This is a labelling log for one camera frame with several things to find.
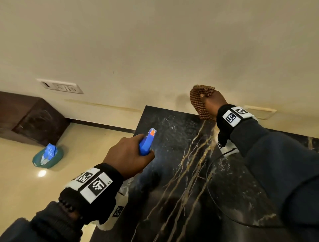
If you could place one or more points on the blue spray bottle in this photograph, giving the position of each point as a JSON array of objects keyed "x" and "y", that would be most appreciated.
[{"x": 147, "y": 143}]

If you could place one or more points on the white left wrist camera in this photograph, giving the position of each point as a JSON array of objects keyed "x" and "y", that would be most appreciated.
[{"x": 117, "y": 212}]

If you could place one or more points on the white wall socket plate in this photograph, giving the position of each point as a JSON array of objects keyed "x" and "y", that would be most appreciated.
[{"x": 261, "y": 112}]

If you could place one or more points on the person's left hand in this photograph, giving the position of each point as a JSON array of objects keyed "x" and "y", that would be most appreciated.
[{"x": 127, "y": 159}]

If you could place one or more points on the dark skirting board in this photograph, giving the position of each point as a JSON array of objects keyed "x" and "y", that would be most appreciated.
[{"x": 99, "y": 126}]

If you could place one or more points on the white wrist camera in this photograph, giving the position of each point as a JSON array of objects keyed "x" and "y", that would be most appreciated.
[
  {"x": 117, "y": 212},
  {"x": 228, "y": 149}
]

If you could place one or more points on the black marble table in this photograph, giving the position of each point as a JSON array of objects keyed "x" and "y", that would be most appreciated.
[{"x": 174, "y": 187}]

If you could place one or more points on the brown checkered cloth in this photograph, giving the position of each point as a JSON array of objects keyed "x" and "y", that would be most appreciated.
[{"x": 197, "y": 99}]

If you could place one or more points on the green bin with blue bag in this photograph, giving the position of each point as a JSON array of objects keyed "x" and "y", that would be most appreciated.
[{"x": 56, "y": 159}]

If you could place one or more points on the dark wooden cabinet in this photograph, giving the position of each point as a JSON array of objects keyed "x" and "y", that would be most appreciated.
[{"x": 30, "y": 117}]

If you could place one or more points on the white right wrist marker band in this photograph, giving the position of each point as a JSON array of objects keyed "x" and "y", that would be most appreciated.
[{"x": 236, "y": 116}]

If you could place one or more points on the white wrist marker band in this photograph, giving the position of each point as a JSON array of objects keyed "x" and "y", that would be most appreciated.
[
  {"x": 236, "y": 116},
  {"x": 92, "y": 185}
]

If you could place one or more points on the white left wrist marker band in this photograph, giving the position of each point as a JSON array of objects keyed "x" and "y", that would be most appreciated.
[{"x": 92, "y": 185}]

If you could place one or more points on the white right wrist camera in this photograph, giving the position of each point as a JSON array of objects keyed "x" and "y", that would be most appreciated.
[{"x": 228, "y": 149}]

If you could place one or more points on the person's right hand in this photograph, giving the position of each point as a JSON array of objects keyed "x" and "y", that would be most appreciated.
[{"x": 214, "y": 104}]

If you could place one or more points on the blue crumpled bag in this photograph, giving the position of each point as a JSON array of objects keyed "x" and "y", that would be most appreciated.
[{"x": 49, "y": 152}]

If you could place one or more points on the person's left forearm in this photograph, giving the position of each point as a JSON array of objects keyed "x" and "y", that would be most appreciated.
[{"x": 62, "y": 217}]

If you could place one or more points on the white wall switch board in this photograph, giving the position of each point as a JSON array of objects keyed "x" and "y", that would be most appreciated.
[{"x": 62, "y": 86}]

